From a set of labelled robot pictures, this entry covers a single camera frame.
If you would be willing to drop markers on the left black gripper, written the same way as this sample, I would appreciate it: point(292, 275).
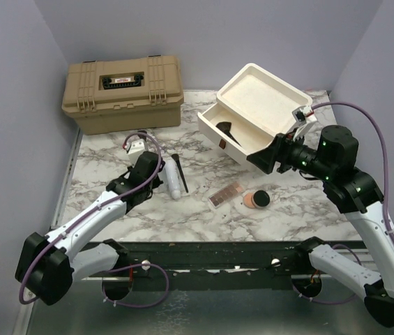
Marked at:
point(157, 182)

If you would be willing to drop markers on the brown eyeshadow palette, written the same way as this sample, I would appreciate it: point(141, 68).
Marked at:
point(226, 194)

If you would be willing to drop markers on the cream drawer organizer cabinet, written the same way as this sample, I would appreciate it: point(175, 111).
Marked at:
point(263, 99)

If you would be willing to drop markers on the cream top drawer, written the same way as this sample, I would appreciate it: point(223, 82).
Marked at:
point(248, 138)

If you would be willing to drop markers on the black angled makeup brush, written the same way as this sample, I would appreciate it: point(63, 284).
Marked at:
point(176, 159)

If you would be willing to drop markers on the black mounting rail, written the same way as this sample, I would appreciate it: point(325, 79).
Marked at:
point(235, 265)

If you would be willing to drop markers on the black fan makeup brush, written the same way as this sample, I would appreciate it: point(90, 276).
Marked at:
point(225, 127)

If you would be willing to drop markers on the tan plastic toolbox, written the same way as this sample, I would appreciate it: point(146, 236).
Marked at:
point(112, 96)

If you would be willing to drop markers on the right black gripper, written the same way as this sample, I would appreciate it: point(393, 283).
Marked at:
point(279, 151)

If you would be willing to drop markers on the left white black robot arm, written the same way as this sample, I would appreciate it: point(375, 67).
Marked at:
point(49, 264)

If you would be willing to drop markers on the orange makeup sponge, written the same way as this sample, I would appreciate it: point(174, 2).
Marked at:
point(248, 201)

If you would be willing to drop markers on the white cosmetic bottle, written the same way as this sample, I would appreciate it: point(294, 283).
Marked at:
point(173, 182)

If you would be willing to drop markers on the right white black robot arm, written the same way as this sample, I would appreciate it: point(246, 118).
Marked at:
point(356, 195)

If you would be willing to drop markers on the black round compact jar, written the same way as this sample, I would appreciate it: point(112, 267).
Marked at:
point(261, 199)

